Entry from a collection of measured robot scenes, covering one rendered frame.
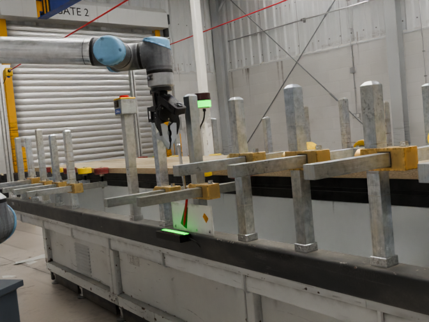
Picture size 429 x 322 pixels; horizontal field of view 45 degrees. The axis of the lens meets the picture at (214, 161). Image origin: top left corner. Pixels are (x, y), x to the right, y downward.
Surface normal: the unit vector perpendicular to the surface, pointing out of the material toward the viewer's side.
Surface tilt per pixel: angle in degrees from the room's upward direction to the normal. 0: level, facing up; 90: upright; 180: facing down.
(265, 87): 90
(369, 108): 90
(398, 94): 90
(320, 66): 90
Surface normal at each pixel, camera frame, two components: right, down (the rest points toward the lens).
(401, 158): -0.81, 0.11
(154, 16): 0.65, -0.02
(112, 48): 0.00, 0.06
